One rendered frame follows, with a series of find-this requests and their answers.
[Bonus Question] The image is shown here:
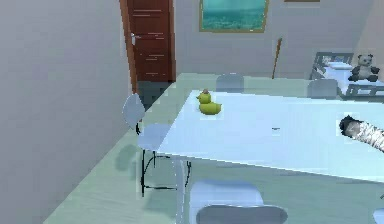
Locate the pale blue chair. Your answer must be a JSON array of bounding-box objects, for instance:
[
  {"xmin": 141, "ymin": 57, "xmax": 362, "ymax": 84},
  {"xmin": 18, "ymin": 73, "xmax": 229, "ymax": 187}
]
[
  {"xmin": 215, "ymin": 73, "xmax": 246, "ymax": 94},
  {"xmin": 188, "ymin": 179, "xmax": 290, "ymax": 224},
  {"xmin": 306, "ymin": 78, "xmax": 339, "ymax": 100},
  {"xmin": 121, "ymin": 93, "xmax": 192, "ymax": 198}
]

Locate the black white panda toy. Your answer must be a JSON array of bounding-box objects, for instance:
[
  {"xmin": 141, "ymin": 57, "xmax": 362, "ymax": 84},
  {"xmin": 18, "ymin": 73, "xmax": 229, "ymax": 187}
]
[{"xmin": 347, "ymin": 53, "xmax": 381, "ymax": 83}]

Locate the pale blue dining table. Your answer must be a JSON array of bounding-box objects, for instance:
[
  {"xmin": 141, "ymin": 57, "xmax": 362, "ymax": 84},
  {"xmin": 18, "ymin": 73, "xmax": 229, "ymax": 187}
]
[{"xmin": 156, "ymin": 89, "xmax": 384, "ymax": 224}]

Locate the framed teal sea picture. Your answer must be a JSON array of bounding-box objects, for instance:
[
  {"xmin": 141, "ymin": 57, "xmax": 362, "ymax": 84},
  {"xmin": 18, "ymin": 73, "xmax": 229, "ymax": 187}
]
[{"xmin": 199, "ymin": 0, "xmax": 270, "ymax": 34}]

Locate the brown wooden room door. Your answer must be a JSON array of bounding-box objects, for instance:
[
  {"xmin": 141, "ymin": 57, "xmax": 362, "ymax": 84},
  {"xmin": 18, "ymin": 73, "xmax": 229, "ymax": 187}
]
[{"xmin": 119, "ymin": 0, "xmax": 177, "ymax": 94}]

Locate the brown wooden stick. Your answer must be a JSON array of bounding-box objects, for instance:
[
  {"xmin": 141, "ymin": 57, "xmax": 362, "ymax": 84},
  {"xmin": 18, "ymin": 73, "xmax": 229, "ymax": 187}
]
[{"xmin": 271, "ymin": 37, "xmax": 284, "ymax": 80}]

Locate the yellow rubber duck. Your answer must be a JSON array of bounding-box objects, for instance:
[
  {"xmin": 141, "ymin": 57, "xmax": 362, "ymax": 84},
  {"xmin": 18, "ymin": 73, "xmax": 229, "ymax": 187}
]
[{"xmin": 195, "ymin": 88, "xmax": 223, "ymax": 116}]

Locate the silver door handle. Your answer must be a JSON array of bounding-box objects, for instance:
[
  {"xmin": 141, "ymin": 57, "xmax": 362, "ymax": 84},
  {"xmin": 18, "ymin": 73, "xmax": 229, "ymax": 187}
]
[{"xmin": 130, "ymin": 32, "xmax": 143, "ymax": 46}]

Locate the white pillow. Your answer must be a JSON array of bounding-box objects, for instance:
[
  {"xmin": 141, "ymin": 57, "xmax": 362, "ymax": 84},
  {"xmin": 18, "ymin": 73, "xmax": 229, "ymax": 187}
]
[{"xmin": 327, "ymin": 61, "xmax": 354, "ymax": 71}]

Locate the white wrapped bundle black tip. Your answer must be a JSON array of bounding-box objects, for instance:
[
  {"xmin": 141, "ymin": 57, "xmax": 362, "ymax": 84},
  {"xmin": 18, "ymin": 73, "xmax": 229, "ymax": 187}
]
[{"xmin": 338, "ymin": 114, "xmax": 384, "ymax": 154}]

